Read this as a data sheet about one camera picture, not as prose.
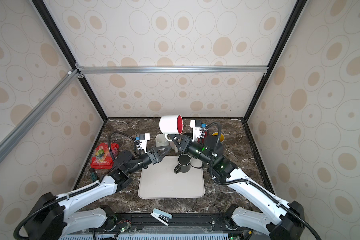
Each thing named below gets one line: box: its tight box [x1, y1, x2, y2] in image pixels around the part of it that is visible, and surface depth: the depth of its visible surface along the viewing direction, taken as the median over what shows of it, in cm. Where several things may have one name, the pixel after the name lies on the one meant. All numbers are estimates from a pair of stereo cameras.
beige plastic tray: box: [138, 156, 205, 199], surface depth 89 cm
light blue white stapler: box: [150, 208, 173, 227], surface depth 76 cm
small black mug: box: [174, 153, 192, 174], surface depth 88 cm
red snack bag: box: [90, 142, 120, 170], surface depth 94 cm
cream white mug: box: [159, 114, 184, 142], surface depth 64 cm
